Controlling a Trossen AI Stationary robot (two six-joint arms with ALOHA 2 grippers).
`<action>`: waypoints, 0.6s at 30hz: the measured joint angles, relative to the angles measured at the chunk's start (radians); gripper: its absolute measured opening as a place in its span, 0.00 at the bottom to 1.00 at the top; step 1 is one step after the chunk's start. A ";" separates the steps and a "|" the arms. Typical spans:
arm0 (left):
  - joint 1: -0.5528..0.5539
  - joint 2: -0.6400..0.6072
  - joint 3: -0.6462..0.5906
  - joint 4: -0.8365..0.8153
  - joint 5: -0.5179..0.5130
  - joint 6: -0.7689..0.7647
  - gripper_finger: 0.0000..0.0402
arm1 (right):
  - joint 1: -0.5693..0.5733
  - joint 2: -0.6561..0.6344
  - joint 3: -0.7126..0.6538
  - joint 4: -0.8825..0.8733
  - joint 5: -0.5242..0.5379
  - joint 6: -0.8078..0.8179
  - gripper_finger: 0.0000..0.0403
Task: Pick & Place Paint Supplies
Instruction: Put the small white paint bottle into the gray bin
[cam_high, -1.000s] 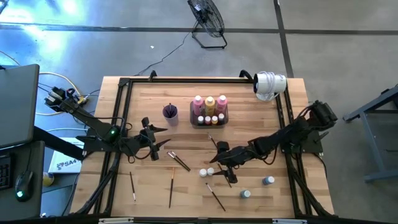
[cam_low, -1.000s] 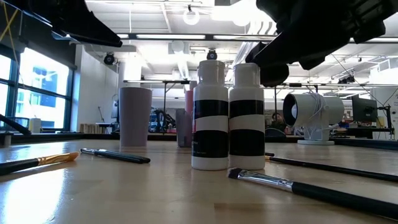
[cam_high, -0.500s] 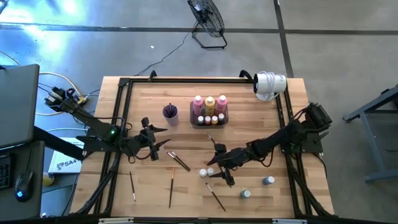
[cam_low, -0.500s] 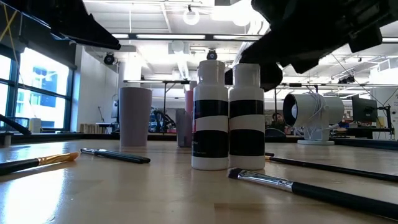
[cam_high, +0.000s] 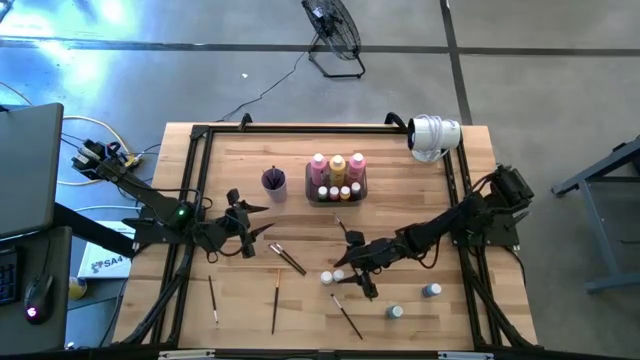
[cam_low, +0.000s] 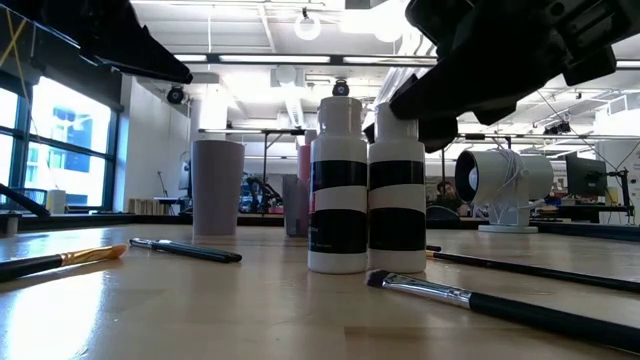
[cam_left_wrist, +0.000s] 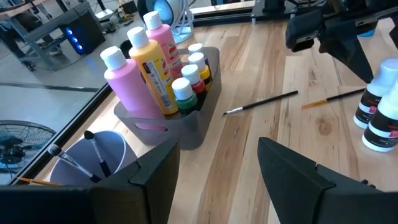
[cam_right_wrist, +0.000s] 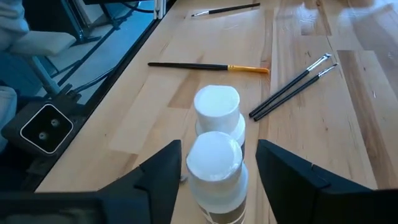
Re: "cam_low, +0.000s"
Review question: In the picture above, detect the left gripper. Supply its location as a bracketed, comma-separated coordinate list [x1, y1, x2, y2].
[0, 0, 194, 85]

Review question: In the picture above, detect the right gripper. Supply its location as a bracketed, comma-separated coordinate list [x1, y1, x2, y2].
[363, 0, 617, 154]

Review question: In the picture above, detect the white black-striped paint bottle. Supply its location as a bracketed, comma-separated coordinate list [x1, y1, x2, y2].
[367, 101, 428, 275]
[307, 96, 369, 275]

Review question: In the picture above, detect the large pink paint bottle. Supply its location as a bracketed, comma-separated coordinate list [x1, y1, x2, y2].
[296, 129, 320, 201]

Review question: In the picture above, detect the wide silver-ferrule paintbrush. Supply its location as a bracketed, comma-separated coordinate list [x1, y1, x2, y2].
[366, 269, 640, 356]

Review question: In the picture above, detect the long gold-ferrule paintbrush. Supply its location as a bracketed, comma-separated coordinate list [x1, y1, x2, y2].
[426, 250, 640, 295]

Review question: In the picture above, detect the small black-tip paintbrush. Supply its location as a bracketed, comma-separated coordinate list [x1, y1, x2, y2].
[128, 237, 244, 261]

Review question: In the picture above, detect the person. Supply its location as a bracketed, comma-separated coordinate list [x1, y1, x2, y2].
[430, 179, 465, 214]

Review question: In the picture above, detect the white cylindrical desk fan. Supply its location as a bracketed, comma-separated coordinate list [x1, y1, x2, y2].
[453, 148, 555, 235]

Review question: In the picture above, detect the dark-framed window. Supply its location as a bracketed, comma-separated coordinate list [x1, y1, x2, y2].
[0, 74, 121, 214]

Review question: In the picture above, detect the black ceiling-mounted device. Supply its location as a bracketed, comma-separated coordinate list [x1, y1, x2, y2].
[543, 119, 572, 136]

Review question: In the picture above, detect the black chair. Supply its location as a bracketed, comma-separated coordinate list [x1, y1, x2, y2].
[426, 204, 461, 230]

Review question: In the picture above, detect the black computer monitor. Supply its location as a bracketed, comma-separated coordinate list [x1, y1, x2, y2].
[565, 152, 609, 199]

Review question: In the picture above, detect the wooden slat crate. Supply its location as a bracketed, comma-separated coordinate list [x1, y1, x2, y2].
[127, 198, 170, 216]

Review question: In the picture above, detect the white cup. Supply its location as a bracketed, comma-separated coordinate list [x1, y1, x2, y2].
[191, 139, 246, 237]

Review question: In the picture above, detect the round white ceiling lamp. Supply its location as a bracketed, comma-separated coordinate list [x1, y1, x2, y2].
[293, 12, 323, 42]

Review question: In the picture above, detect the white canister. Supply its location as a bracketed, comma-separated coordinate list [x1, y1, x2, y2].
[46, 189, 67, 215]

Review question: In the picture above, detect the white fan cord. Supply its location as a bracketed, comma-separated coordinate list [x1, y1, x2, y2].
[492, 144, 546, 224]

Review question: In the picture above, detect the overhead frame bar with lights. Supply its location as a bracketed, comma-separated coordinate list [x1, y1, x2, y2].
[172, 51, 640, 70]

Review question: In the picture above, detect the orange-handled paintbrush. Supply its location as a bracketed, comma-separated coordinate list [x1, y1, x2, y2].
[0, 243, 129, 284]

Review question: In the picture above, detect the grey-tipped black-handle paintbrush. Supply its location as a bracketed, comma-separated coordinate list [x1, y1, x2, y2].
[130, 239, 242, 265]

